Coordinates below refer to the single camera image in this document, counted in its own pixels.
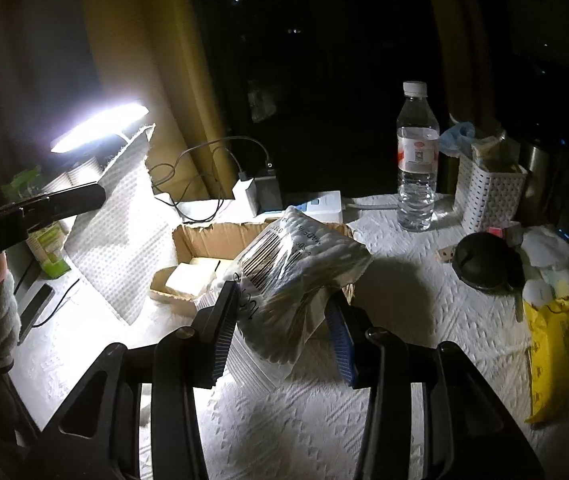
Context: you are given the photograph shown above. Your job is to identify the white blue device box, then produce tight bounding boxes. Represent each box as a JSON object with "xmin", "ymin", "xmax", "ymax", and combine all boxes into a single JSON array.
[{"xmin": 286, "ymin": 191, "xmax": 343, "ymax": 224}]

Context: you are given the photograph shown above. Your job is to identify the white green small carton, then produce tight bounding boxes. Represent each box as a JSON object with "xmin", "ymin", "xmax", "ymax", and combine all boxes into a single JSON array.
[{"xmin": 26, "ymin": 222, "xmax": 71, "ymax": 280}]

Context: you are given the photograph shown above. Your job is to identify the black round pouch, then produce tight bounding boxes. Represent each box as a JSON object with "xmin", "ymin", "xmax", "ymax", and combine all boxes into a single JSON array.
[{"xmin": 452, "ymin": 232, "xmax": 525, "ymax": 294}]

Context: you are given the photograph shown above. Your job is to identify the cotton swabs plastic bag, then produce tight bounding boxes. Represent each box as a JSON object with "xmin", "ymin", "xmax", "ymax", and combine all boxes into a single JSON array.
[{"xmin": 225, "ymin": 206, "xmax": 372, "ymax": 396}]

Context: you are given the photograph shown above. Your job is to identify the white embossed tablecloth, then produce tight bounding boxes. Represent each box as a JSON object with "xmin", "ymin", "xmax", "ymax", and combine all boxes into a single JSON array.
[{"xmin": 9, "ymin": 194, "xmax": 569, "ymax": 480}]

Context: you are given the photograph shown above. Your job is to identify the yellow plastic bag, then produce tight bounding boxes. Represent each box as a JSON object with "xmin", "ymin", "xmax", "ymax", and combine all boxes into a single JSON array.
[{"xmin": 524, "ymin": 297, "xmax": 569, "ymax": 425}]

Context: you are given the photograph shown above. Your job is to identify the black charging cable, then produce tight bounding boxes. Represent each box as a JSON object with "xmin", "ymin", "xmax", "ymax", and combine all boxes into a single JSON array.
[{"xmin": 148, "ymin": 135, "xmax": 274, "ymax": 226}]

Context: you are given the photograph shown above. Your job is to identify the white power adapter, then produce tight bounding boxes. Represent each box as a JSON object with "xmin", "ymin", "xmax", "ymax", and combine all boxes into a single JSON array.
[{"xmin": 232, "ymin": 179, "xmax": 260, "ymax": 218}]

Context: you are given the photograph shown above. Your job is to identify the open cardboard box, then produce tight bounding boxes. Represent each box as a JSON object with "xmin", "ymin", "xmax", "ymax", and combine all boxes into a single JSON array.
[{"xmin": 150, "ymin": 208, "xmax": 371, "ymax": 324}]

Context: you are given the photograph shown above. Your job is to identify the metal thermos flask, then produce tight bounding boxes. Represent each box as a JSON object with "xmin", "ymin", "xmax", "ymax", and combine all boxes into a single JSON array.
[{"xmin": 521, "ymin": 145, "xmax": 547, "ymax": 224}]

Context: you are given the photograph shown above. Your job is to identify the white textured cloth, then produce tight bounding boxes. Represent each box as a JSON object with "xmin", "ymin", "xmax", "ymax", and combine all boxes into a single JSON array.
[{"xmin": 65, "ymin": 126, "xmax": 177, "ymax": 324}]

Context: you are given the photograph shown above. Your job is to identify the clear plastic water bottle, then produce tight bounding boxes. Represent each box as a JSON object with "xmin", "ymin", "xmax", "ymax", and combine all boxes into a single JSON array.
[{"xmin": 397, "ymin": 81, "xmax": 439, "ymax": 232}]

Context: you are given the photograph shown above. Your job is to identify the blue plastic bag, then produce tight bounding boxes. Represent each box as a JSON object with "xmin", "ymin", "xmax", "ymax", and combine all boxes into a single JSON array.
[{"xmin": 439, "ymin": 122, "xmax": 476, "ymax": 158}]

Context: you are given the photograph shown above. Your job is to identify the white paper bag tree print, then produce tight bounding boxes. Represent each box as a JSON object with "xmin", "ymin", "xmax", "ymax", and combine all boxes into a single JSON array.
[{"xmin": 42, "ymin": 157, "xmax": 102, "ymax": 194}]

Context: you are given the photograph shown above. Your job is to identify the white LED desk lamp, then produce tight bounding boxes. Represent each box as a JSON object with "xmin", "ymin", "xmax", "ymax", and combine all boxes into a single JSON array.
[{"xmin": 51, "ymin": 102, "xmax": 149, "ymax": 154}]

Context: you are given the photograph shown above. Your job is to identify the white perforated plastic basket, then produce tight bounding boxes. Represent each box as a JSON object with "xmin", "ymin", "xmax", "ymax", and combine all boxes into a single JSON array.
[{"xmin": 455, "ymin": 155, "xmax": 527, "ymax": 234}]

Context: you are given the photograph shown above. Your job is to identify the grey sleeve forearm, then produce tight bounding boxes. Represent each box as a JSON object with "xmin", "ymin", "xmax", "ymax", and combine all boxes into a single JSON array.
[{"xmin": 0, "ymin": 272, "xmax": 21, "ymax": 370}]

